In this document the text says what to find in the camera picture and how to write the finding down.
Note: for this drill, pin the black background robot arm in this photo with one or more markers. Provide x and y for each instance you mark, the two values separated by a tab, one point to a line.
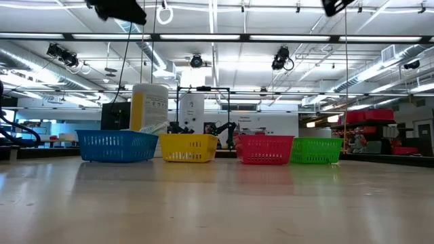
225	130
179	128

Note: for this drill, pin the blue slotted plastic basket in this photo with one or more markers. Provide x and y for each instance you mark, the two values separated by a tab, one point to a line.
115	145

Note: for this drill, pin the shelf with bins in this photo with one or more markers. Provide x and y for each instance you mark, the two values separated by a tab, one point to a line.
373	135

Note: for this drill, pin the white blue toothbrush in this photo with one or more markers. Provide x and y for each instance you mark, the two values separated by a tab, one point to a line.
159	127
146	129

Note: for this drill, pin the black overhead frame bar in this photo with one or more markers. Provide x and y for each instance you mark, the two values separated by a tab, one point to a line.
203	37

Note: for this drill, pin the green slotted plastic basket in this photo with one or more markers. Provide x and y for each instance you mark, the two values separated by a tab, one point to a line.
317	150

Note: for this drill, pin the white pillar with sign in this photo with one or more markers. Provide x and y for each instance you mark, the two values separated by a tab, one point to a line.
191	113

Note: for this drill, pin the black monitor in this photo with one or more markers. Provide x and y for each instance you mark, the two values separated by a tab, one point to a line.
115	115

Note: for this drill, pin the large red storage bin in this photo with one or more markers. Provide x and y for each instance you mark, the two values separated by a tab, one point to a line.
354	117
379	114

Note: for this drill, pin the black ceiling camera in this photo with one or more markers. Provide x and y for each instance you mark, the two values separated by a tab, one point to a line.
281	57
62	56
412	64
196	61

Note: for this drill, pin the flat red storage bin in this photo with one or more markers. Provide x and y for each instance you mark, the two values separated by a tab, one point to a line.
405	150

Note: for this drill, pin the background work table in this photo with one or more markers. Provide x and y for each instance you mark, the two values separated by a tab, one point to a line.
57	140

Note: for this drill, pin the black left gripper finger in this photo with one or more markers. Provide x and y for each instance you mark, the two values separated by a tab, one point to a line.
118	8

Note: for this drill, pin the white yellow wipes canister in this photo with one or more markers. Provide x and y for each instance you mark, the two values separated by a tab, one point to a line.
152	105

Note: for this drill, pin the thin black background frame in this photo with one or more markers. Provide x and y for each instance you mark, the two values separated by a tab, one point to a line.
203	88

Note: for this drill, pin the yellow slotted plastic basket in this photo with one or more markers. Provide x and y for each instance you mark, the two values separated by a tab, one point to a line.
188	147

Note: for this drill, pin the grey door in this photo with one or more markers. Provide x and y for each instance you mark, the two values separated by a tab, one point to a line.
424	133

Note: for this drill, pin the red slotted plastic basket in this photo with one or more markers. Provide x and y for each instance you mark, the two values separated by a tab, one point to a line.
266	149

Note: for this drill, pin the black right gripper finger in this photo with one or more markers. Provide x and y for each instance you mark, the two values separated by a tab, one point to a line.
334	5

